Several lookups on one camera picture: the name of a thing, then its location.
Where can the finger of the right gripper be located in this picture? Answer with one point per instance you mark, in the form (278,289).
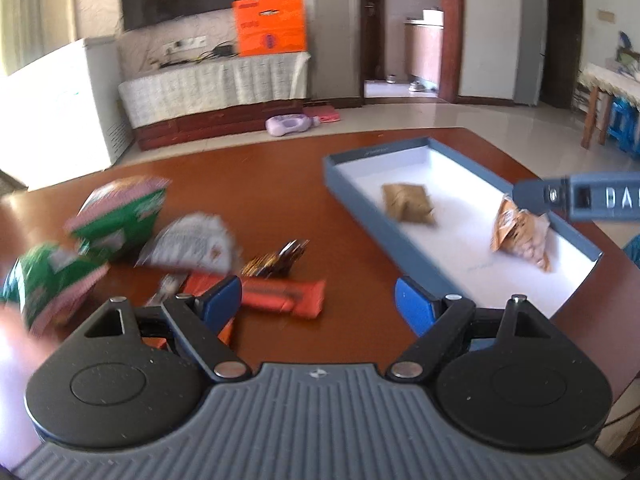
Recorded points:
(541,195)

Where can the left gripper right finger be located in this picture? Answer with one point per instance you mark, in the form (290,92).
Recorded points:
(421,310)

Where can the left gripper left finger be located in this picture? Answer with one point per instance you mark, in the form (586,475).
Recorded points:
(191,325)

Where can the tan cookie snack packet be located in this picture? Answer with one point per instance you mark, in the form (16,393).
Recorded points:
(521,233)

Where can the orange square snack packet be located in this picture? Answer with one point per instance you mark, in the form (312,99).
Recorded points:
(195,289)

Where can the brown paper snack packet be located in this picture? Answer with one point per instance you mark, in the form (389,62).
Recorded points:
(405,202)

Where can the green chip bag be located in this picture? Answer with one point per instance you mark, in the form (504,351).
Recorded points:
(49,283)
(118,216)

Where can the small clear candy packet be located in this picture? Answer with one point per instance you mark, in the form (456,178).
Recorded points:
(169,285)

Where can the blue plastic stool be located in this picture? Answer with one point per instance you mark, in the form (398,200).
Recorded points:
(623,126)

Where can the grey white snack packet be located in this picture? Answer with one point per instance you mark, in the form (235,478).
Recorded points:
(195,242)

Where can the gold wrapped candy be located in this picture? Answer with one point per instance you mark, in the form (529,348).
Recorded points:
(276,264)

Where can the blue shallow cardboard box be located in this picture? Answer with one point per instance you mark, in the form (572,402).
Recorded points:
(454,254)

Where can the orange long snack bar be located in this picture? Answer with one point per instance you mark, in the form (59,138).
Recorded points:
(300,299)

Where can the wooden side table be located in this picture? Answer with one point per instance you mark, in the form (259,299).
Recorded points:
(604,86)

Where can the grey refrigerator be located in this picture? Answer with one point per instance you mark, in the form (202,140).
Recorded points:
(532,53)

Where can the pink item on floor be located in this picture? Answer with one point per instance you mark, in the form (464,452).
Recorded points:
(322,114)

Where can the tv cabinet with lace cloth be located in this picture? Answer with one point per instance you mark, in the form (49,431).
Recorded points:
(215,98)

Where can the white chest freezer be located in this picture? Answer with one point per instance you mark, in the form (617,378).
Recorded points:
(61,115)

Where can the black set-top box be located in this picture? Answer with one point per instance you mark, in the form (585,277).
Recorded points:
(223,51)

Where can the orange cardboard box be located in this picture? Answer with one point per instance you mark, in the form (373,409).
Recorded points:
(270,26)

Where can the wall power strip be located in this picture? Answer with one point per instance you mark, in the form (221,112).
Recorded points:
(186,44)

